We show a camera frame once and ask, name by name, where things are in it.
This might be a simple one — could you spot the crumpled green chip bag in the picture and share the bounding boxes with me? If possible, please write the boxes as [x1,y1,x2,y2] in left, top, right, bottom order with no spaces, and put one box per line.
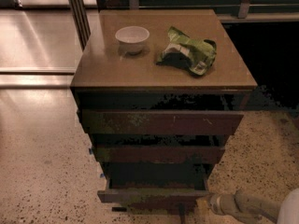
[156,26,217,77]

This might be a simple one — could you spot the brown bottom drawer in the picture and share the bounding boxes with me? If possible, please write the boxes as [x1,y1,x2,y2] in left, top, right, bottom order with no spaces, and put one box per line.
[97,180,210,215]

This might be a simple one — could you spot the brown wooden drawer cabinet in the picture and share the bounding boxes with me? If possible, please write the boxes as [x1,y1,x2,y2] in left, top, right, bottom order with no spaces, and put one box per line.
[71,10,257,189]

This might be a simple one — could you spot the brown middle drawer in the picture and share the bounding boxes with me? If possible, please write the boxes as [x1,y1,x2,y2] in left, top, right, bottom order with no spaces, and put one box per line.
[93,146,225,164]

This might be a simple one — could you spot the brown drawer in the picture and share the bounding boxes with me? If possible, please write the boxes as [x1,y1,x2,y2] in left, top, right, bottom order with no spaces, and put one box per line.
[93,146,225,164]
[80,109,243,135]
[97,180,210,215]

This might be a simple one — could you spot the brown top drawer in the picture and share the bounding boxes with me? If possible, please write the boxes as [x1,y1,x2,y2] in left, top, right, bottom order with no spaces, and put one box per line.
[80,109,243,135]

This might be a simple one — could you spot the white bowl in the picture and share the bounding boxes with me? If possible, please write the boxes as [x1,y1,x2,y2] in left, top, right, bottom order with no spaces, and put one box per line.
[115,26,150,54]

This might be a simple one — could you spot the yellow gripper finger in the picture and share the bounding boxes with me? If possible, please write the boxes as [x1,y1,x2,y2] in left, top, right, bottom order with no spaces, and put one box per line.
[196,197,212,224]

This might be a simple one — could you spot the metal railing frame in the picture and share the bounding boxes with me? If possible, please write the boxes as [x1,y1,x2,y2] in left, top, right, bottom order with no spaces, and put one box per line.
[70,0,299,44]

